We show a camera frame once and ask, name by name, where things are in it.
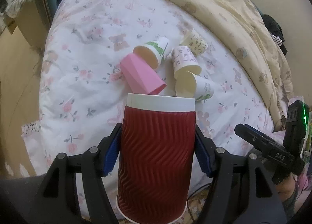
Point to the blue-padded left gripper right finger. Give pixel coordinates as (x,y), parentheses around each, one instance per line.
(241,190)

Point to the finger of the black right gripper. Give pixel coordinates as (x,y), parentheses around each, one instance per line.
(265,147)

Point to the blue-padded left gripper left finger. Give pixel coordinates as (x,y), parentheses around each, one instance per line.
(57,198)

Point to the red ribbed paper cup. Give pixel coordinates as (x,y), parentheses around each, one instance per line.
(156,156)

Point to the white cup with green leaves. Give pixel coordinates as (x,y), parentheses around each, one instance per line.
(189,85)

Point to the pink-pattern white paper cup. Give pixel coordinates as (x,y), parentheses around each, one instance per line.
(183,60)

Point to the yellow leopard-print paper cup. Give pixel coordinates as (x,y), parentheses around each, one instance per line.
(195,42)

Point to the pink faceted paper cup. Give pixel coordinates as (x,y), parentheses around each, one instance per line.
(142,79)

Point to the green-print white paper cup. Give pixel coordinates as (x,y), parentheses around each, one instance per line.
(154,52)

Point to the black striped clothing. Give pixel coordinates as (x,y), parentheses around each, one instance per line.
(275,31)

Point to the beige bear-print comforter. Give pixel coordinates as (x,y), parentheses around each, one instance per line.
(239,25)

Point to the beige bedside cabinet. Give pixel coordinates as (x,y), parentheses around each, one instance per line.
(30,25)

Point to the white floral bed sheet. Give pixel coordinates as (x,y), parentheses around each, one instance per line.
(83,92)

